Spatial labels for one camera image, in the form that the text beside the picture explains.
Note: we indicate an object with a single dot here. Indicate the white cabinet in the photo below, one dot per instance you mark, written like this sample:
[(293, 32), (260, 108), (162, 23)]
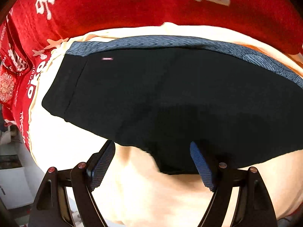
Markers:
[(15, 192)]

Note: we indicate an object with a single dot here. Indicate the red blanket with white characters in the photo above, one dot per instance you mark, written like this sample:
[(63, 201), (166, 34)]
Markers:
[(33, 28)]

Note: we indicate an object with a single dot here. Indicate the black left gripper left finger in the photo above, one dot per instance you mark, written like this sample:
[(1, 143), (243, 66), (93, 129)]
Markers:
[(51, 205)]

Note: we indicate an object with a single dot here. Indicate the black pants with blue waistband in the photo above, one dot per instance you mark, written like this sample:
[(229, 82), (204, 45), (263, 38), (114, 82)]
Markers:
[(160, 93)]

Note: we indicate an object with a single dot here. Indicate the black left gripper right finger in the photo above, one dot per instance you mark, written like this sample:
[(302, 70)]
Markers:
[(253, 206)]

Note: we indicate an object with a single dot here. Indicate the peach cloth cover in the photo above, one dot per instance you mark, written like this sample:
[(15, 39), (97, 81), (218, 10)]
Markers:
[(133, 191)]

